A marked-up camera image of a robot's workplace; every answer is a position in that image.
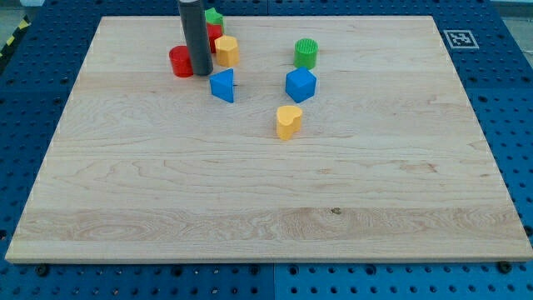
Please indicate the black bolt lower right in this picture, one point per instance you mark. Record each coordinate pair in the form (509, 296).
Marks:
(504, 267)

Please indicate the yellow hexagon block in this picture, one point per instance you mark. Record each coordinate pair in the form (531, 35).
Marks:
(227, 51)

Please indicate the green star block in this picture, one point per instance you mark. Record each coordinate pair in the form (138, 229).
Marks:
(213, 17)

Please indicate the blue triangle block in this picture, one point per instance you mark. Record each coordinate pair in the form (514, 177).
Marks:
(221, 85)

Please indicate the black bolt lower left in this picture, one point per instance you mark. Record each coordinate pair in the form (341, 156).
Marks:
(42, 270)

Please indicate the white fiducial marker tag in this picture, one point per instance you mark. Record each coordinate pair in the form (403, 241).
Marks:
(460, 39)

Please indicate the light wooden board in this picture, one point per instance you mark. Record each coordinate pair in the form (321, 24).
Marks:
(390, 164)

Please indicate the red block behind rod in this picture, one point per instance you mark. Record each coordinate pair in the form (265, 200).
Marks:
(214, 32)

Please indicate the green cylinder block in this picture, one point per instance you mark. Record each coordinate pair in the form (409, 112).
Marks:
(305, 53)

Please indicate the yellow black hazard tape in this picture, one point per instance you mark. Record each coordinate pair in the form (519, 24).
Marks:
(14, 40)

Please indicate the yellow heart block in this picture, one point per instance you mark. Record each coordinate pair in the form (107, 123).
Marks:
(288, 121)

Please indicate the blue cube block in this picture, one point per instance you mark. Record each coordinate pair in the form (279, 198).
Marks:
(300, 84)

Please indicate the black bolt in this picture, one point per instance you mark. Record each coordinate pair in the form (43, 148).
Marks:
(42, 270)
(504, 267)

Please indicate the red cylinder block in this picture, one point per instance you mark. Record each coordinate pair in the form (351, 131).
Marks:
(180, 61)

